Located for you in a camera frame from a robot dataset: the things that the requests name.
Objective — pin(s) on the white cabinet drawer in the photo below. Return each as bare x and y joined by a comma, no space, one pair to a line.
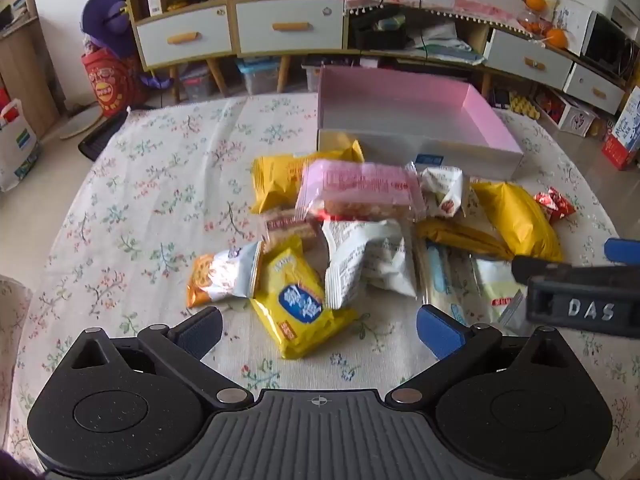
260,15
210,25

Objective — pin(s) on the clear storage bin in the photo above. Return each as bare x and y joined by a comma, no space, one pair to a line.
200,85
258,77

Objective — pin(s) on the tall wooden shelf cabinet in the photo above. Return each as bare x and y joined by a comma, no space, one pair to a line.
233,30

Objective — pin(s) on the orange and white snack packet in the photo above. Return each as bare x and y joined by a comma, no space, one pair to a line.
220,275

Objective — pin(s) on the low wooden media shelf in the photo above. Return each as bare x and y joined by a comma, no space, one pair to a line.
479,42

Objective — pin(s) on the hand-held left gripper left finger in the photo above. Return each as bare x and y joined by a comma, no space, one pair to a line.
200,332

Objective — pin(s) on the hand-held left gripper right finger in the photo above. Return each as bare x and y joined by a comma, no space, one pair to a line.
437,330

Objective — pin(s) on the plain yellow snack packet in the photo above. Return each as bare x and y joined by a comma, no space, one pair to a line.
520,220

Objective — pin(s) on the glass jar of oranges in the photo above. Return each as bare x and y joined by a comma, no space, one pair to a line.
530,22

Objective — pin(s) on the white shopping bag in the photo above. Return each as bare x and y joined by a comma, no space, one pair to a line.
17,145

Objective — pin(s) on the yellow printed snack packet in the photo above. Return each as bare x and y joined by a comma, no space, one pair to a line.
280,180

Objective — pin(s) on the white pale yellow snack packet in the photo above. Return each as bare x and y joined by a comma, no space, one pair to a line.
495,280

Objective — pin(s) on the white cartoon print box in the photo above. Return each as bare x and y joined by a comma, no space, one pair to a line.
570,112

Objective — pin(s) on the white microwave oven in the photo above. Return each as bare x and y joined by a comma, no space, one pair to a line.
607,45

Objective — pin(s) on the purple plush toy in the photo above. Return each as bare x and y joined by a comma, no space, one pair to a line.
105,15

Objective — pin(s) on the wooden desk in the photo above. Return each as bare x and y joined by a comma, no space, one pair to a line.
25,70

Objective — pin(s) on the yellow egg tray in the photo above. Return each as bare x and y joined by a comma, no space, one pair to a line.
523,107

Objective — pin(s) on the blue and white carton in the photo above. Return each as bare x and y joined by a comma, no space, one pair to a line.
622,130

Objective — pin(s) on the pink snack packet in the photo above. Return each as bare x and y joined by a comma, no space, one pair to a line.
360,185

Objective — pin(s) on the pile of papers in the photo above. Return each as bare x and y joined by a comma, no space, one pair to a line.
440,42

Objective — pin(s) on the red gift bag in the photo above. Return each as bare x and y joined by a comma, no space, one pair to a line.
107,85

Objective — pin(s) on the white nut print snack packet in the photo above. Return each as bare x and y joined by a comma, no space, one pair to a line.
440,185

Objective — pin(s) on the small white box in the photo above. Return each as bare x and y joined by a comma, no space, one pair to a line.
155,2

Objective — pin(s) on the pink lined cardboard box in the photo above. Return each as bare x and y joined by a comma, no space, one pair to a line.
400,110

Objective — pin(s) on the small red snack packet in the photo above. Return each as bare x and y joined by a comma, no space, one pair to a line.
552,205

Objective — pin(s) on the clear biscuit packet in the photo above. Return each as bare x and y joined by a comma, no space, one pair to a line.
287,227

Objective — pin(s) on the gold wafer bar packet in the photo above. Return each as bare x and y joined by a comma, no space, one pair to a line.
460,240

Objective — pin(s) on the clear blue striped snack packet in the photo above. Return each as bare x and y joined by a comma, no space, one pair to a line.
442,270

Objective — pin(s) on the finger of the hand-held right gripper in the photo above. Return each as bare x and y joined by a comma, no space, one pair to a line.
585,305
625,251

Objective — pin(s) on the yellow blue label snack packet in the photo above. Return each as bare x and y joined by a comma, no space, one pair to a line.
300,305

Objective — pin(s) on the white media shelf drawer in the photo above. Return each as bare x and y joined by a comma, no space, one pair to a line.
510,50
585,80

